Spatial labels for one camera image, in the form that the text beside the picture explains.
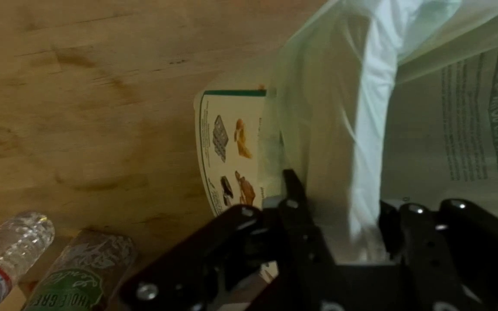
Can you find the clear water bottle blue label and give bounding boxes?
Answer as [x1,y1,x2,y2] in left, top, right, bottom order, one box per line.
[0,210,55,304]

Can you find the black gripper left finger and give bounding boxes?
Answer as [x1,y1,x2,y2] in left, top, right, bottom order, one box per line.
[119,169,342,311]

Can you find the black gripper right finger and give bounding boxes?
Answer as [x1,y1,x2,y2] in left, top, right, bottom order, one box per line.
[376,198,498,311]

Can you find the white plastic bin liner bag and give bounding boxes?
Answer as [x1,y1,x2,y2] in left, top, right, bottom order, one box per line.
[262,0,498,260]

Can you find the clear bottle green label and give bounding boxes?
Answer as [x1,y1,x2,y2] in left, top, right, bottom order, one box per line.
[20,231,136,311]

